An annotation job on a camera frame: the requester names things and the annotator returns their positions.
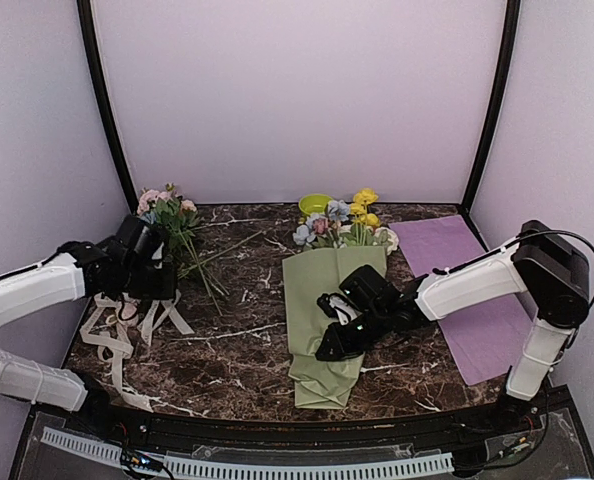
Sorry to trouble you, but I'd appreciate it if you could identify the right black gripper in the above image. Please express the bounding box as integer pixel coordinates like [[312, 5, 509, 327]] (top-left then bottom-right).
[[317, 305, 390, 359]]

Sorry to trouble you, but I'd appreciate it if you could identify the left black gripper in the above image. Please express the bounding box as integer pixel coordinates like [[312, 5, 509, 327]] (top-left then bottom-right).
[[121, 262, 179, 301]]

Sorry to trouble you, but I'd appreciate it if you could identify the white and red flower stem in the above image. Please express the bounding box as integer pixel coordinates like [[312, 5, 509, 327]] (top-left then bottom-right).
[[374, 227, 399, 256]]

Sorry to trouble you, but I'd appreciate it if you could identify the peach and green wrapping paper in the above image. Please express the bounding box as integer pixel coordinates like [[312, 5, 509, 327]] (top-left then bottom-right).
[[282, 246, 387, 410]]

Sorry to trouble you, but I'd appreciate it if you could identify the blue fake flower stem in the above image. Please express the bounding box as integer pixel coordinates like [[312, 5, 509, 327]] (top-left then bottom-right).
[[292, 200, 350, 250]]

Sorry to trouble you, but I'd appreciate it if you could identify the yellow fake flower stem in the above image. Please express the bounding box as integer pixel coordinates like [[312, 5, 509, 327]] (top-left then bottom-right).
[[350, 188, 381, 246]]

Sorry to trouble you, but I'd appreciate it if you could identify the cream printed ribbon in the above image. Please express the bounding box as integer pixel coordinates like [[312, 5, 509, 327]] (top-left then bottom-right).
[[139, 290, 194, 346]]

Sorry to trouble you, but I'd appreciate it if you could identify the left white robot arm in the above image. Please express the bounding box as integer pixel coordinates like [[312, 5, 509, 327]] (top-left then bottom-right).
[[0, 215, 176, 436]]

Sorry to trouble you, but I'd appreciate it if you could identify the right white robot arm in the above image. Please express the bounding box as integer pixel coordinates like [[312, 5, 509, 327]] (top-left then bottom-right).
[[315, 220, 594, 434]]

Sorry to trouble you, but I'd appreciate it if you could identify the blue fake flower on table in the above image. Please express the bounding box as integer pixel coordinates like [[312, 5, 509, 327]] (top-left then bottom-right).
[[139, 210, 158, 224]]

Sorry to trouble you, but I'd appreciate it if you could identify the pink fake flower bunch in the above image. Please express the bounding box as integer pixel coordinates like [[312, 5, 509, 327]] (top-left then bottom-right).
[[136, 183, 235, 316]]

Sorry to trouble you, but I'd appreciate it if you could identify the purple wrapping paper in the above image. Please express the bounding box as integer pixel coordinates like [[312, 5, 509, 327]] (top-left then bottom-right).
[[389, 215, 532, 386]]

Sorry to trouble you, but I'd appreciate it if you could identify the green plastic bowl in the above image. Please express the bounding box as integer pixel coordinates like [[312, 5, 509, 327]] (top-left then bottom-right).
[[298, 194, 333, 217]]

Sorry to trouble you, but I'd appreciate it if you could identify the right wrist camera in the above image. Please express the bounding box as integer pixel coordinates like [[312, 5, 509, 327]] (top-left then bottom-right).
[[316, 293, 361, 326]]

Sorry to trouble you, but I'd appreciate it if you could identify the black front rail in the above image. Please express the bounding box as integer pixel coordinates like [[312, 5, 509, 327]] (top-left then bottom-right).
[[26, 384, 578, 459]]

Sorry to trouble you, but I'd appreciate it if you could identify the white slotted cable duct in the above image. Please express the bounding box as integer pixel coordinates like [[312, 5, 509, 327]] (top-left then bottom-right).
[[40, 427, 454, 479]]

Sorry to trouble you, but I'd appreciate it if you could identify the right black frame post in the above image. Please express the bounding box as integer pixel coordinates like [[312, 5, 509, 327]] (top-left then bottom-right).
[[460, 0, 521, 215]]

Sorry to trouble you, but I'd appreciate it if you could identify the black frame post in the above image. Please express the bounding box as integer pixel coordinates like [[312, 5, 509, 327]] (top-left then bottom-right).
[[76, 0, 138, 211], [460, 0, 521, 215]]

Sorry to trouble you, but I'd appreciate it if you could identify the left black frame post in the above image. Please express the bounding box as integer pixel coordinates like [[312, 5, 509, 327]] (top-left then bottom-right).
[[76, 0, 138, 211]]

